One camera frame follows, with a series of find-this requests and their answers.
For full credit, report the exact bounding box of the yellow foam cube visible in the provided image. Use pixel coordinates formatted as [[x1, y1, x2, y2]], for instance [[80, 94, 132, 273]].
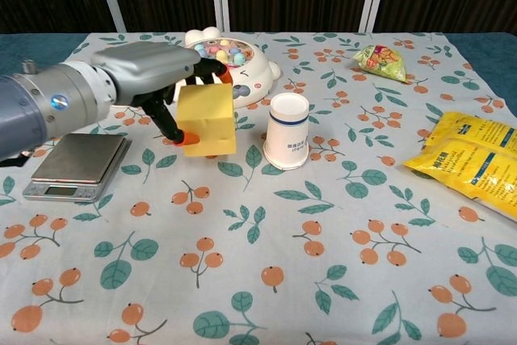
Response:
[[176, 82, 237, 158]]

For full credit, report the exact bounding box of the silver digital kitchen scale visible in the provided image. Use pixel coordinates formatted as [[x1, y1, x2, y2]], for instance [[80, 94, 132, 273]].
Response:
[[22, 133, 132, 202]]

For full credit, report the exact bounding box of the white paper cup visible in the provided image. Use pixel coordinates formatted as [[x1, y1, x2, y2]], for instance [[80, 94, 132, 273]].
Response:
[[263, 93, 311, 170]]

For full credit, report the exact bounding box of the white bear fishing toy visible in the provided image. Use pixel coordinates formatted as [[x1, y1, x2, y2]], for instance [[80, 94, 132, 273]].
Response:
[[173, 27, 282, 111]]

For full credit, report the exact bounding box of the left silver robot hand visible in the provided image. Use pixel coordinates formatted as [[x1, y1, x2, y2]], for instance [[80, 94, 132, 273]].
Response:
[[90, 41, 234, 147]]

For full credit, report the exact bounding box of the floral fruit pattern tablecloth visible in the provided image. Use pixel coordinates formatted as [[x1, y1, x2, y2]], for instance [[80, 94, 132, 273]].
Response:
[[0, 31, 517, 345]]

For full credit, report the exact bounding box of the yellow printed package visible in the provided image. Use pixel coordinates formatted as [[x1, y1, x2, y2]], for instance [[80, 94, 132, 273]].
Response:
[[401, 111, 517, 221]]

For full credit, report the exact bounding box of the green snack bag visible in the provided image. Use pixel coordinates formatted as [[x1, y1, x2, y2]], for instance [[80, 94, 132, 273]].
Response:
[[352, 44, 408, 85]]

